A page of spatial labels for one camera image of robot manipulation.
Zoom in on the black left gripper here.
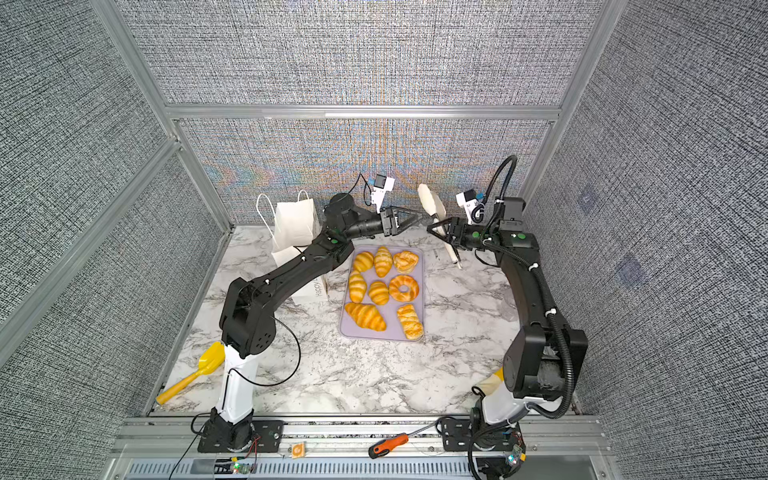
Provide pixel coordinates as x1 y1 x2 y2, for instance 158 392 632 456
343 207 420 244

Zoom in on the braided bread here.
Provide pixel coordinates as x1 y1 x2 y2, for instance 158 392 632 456
396 304 424 341

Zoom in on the large croissant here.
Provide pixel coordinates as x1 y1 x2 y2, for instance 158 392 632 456
344 303 387 332

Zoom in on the white paper gift bag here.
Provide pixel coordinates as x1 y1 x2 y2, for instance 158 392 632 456
256 190 328 305

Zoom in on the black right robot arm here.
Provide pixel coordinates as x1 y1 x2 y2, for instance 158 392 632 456
427 154 588 449

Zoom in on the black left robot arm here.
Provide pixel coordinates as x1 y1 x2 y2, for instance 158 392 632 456
196 193 425 453

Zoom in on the twisted knot bread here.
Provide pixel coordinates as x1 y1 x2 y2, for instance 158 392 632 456
393 250 420 274

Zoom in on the croissant back middle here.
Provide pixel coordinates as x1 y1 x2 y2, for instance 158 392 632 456
374 246 394 278

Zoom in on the small striped bun back left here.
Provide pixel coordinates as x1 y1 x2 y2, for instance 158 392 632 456
352 251 374 273

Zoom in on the small round striped bun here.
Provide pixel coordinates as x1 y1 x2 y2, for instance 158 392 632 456
368 280 390 305

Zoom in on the lavender plastic tray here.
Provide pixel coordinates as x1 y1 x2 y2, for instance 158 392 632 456
339 245 426 342

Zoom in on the small oblong striped roll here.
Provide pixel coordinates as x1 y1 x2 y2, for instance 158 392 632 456
348 270 367 303

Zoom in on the yellow work glove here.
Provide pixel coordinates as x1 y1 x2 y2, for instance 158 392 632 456
471 368 504 398

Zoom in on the yellow plastic scoop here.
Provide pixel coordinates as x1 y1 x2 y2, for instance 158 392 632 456
155 342 225 405

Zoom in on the small orange tag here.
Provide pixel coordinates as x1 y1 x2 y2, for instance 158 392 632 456
291 442 306 459

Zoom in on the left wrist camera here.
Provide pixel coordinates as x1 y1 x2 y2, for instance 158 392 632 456
371 174 395 212

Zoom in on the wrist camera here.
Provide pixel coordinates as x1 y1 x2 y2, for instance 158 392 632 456
371 174 395 212
456 189 485 225

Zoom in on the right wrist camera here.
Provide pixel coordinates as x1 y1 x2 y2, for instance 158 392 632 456
456 189 485 225

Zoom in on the ring shaped bread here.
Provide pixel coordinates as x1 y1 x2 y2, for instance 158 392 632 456
389 274 420 303

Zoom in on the orange handled screwdriver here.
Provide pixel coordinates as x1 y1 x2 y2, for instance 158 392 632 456
368 422 436 459

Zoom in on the aluminium front rail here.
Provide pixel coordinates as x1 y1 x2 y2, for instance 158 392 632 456
100 414 622 479

